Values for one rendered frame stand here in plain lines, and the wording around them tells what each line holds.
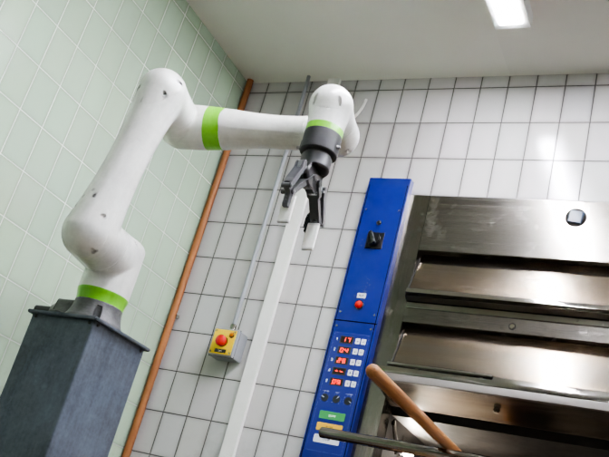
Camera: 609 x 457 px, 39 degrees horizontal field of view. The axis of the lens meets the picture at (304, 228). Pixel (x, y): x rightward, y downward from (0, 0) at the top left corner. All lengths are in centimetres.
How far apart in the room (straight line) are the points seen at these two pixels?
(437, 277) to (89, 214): 129
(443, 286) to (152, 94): 120
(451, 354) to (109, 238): 121
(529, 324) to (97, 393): 134
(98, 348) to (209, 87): 160
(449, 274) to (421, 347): 27
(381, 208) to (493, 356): 67
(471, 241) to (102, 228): 134
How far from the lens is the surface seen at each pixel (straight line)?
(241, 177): 340
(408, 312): 286
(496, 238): 289
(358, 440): 237
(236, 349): 300
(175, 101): 218
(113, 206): 206
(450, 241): 293
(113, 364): 211
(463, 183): 302
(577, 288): 277
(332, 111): 206
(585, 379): 266
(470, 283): 284
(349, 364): 283
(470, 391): 256
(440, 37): 311
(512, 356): 273
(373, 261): 294
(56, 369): 206
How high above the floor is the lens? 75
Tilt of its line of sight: 22 degrees up
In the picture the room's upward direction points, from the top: 16 degrees clockwise
